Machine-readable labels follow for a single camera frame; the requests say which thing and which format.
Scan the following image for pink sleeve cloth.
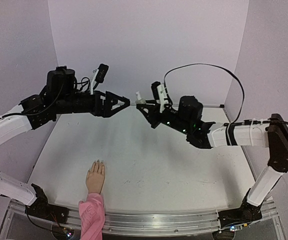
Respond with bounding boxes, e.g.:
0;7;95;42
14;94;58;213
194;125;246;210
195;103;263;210
78;193;106;240

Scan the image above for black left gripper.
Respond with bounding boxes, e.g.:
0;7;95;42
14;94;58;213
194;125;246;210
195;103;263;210
55;90;132;117

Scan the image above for white nail polish cap brush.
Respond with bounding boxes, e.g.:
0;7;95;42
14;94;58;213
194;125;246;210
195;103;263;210
135;91;142;101

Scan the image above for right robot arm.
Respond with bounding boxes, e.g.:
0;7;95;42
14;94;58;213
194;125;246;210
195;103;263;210
136;92;288;231

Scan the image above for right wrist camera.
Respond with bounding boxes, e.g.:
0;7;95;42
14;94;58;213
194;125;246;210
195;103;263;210
151;81;172;113

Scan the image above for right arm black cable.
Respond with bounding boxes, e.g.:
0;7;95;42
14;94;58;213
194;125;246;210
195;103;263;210
162;63;288;166

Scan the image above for mannequin hand with nails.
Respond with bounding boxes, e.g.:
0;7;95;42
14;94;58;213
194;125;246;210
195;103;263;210
85;160;106;194

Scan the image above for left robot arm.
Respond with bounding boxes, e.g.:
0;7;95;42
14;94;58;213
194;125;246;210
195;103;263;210
0;64;131;224

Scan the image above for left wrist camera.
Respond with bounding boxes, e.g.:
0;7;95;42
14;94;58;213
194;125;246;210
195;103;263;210
89;63;109;94

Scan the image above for aluminium front frame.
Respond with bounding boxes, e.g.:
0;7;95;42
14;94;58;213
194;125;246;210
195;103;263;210
0;198;286;240

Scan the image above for clear nail polish bottle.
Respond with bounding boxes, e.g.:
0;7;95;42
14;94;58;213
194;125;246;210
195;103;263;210
135;98;147;105

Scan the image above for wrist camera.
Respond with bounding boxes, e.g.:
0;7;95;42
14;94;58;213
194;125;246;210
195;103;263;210
89;63;109;94
151;81;172;113

